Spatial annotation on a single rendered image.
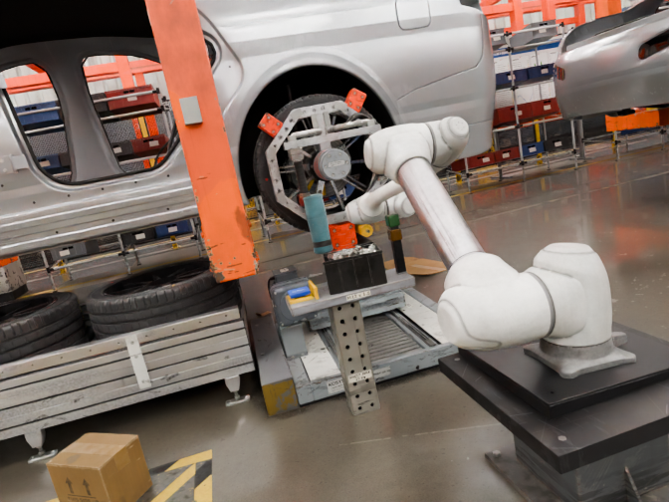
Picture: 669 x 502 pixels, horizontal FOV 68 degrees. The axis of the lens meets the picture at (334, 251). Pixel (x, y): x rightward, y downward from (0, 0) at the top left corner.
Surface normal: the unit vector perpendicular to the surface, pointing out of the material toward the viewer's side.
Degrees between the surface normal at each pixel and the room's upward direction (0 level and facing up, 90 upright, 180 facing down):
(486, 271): 36
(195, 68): 90
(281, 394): 90
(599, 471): 90
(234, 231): 90
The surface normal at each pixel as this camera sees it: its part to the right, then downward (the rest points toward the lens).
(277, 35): 0.22, 0.15
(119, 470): 0.92, -0.11
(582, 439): -0.19, -0.96
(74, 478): -0.35, 0.26
